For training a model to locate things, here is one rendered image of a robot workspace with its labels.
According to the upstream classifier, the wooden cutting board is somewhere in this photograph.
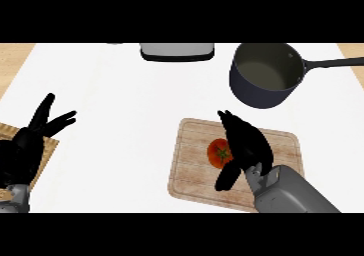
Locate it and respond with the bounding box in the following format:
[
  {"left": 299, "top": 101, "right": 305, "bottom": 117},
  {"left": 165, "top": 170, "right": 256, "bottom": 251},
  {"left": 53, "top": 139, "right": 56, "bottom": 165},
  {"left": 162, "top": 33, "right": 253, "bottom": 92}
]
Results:
[{"left": 168, "top": 117, "right": 307, "bottom": 213}]

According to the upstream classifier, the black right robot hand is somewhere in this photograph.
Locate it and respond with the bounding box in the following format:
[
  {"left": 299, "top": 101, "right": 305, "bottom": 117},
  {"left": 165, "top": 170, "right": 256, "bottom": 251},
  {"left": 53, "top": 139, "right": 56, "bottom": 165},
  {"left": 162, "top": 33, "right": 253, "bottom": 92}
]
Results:
[{"left": 214, "top": 109, "right": 276, "bottom": 192}]

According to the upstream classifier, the red tomato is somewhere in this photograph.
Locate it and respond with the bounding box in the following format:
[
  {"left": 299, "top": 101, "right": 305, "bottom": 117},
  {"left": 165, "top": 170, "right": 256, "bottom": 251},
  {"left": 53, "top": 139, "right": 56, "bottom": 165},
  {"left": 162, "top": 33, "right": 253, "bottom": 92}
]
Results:
[{"left": 206, "top": 138, "right": 236, "bottom": 170}]

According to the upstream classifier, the dark blue saucepan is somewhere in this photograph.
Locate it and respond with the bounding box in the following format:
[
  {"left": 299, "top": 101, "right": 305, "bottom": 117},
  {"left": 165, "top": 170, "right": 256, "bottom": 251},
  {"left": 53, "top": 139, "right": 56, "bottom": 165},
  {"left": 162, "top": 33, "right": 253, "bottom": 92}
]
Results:
[{"left": 228, "top": 43, "right": 364, "bottom": 110}]

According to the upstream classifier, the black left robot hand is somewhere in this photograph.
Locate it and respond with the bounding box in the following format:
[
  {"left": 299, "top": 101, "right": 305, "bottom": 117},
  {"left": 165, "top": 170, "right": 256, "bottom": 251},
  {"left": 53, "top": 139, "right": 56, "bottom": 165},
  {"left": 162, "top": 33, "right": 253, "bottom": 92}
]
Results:
[{"left": 0, "top": 92, "right": 79, "bottom": 190}]

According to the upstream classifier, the grey and black appliance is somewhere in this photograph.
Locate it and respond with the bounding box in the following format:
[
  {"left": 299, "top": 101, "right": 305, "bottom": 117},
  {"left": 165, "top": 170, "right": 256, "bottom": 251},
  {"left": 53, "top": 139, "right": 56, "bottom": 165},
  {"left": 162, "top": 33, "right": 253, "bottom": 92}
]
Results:
[{"left": 138, "top": 43, "right": 217, "bottom": 63}]

